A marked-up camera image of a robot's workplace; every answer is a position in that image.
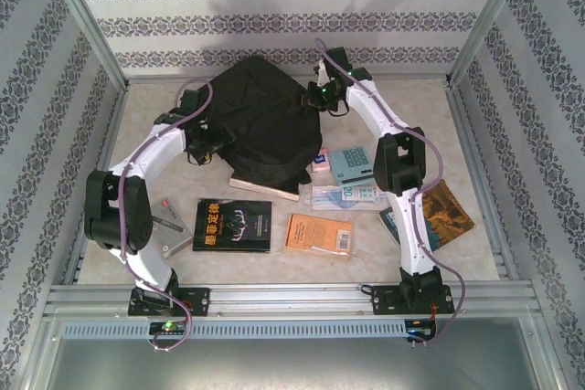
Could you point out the clear pen pack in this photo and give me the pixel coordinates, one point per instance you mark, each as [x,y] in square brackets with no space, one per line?
[343,197]

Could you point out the blue book canyon cover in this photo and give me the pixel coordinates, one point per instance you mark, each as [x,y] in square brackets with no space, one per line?
[448,216]

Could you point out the black book cream pages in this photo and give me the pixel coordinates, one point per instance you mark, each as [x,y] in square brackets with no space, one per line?
[265,190]

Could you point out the aluminium frame post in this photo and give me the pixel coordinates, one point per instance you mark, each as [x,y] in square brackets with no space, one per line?
[484,20]
[90,20]

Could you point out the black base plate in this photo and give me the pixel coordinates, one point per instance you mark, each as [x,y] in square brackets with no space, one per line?
[384,301]
[198,301]

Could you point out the aluminium mounting rail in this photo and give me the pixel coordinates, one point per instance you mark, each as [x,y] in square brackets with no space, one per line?
[292,296]

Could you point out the right controller board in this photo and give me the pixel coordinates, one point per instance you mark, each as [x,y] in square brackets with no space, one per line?
[420,329]

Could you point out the teal desk calculator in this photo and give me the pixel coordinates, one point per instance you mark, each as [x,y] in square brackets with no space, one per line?
[354,164]

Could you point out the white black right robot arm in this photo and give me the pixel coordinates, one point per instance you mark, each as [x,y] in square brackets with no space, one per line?
[402,166]

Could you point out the orange paperback book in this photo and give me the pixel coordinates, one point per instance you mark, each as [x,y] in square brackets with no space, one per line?
[315,237]

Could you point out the aluminium side rail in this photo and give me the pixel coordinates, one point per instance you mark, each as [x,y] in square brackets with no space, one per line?
[91,207]
[484,180]

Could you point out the pink eraser pack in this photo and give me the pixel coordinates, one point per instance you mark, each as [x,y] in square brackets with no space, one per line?
[321,161]

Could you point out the grey thin book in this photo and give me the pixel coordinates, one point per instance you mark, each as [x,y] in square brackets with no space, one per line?
[171,225]

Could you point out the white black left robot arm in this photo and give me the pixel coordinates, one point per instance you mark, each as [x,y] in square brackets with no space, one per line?
[137,225]

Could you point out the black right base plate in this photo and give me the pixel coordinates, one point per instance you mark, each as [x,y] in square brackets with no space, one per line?
[384,301]

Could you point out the left controller board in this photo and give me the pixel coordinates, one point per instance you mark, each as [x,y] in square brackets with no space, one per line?
[168,327]

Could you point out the grey metal sheet panel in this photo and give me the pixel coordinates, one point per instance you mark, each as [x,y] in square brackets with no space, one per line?
[292,367]

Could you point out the black backpack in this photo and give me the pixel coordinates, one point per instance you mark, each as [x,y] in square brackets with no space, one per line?
[265,116]

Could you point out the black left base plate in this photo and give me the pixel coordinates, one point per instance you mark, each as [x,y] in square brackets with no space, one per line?
[198,301]

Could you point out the controller board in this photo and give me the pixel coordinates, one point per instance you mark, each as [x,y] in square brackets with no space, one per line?
[420,329]
[168,327]

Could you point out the black book gold title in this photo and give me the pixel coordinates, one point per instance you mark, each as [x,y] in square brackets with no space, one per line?
[233,225]

